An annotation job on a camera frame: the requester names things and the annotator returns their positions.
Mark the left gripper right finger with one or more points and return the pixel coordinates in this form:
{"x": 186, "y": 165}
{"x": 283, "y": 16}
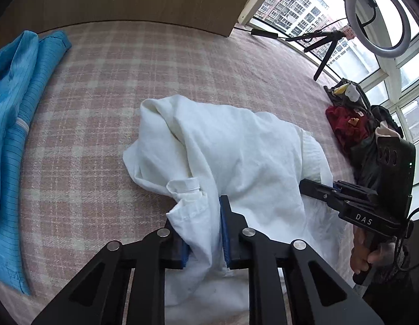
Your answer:
{"x": 236, "y": 255}

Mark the black tripod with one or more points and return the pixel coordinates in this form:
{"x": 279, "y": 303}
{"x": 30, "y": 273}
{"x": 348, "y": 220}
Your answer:
{"x": 324, "y": 38}

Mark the pink plaid bed sheet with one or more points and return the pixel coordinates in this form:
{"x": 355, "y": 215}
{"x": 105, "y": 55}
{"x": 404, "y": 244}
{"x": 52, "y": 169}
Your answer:
{"x": 76, "y": 194}

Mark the white shirt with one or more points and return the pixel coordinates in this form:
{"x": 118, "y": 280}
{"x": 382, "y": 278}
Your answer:
{"x": 197, "y": 152}

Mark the wooden headboard panel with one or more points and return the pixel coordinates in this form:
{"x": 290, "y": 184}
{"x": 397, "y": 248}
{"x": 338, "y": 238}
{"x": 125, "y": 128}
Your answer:
{"x": 216, "y": 16}

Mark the white ring light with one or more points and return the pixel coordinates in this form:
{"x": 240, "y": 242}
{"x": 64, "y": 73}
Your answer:
{"x": 366, "y": 20}

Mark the black bag with items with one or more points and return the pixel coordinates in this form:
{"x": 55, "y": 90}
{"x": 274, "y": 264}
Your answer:
{"x": 364, "y": 157}

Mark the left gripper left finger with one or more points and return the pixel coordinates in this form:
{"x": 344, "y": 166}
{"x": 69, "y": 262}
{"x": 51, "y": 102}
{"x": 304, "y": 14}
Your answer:
{"x": 176, "y": 251}

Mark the right hand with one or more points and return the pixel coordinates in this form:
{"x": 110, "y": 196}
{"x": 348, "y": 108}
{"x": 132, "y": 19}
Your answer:
{"x": 362, "y": 257}

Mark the black inline remote controller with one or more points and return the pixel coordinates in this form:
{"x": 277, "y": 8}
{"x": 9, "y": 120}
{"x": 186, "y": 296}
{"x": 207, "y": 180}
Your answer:
{"x": 263, "y": 33}

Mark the dark red garment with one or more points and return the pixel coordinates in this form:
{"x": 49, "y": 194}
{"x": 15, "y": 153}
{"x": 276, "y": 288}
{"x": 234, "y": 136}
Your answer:
{"x": 350, "y": 126}

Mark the blue garment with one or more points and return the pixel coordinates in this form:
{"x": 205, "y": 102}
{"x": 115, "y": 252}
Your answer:
{"x": 26, "y": 66}

